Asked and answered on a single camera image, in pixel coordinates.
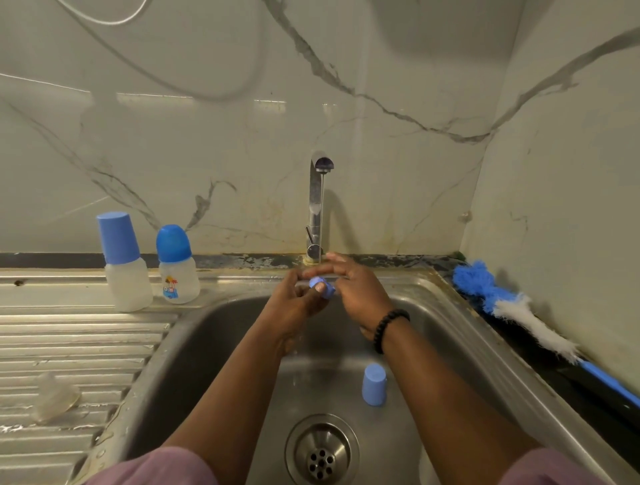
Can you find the person's left hand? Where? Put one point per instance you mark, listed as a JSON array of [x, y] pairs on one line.
[[285, 315]]

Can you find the person's right hand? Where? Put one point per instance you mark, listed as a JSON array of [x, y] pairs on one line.
[[360, 295]]

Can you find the blue cylindrical bottle cap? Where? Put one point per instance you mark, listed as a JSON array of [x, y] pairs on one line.
[[374, 386]]

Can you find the cartoon print baby bottle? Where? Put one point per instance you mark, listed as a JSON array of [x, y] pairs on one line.
[[178, 275]]

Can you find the blue and white bottle brush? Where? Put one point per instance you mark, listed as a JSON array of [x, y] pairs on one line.
[[475, 278]]

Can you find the clear silicone nipple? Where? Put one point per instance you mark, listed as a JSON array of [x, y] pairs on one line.
[[54, 398]]

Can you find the person's right forearm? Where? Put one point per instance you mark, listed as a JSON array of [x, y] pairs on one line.
[[455, 415]]

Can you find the person's left forearm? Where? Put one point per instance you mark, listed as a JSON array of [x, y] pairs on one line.
[[230, 415]]

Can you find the chrome sink faucet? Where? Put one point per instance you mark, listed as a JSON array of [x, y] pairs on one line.
[[317, 205]]

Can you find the metal sink drain strainer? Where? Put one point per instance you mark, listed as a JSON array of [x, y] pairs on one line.
[[321, 452]]

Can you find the pink shirt sleeve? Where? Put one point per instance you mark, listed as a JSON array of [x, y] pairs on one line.
[[555, 466], [155, 467]]

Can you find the stainless steel sink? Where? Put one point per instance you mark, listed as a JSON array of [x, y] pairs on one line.
[[70, 340]]

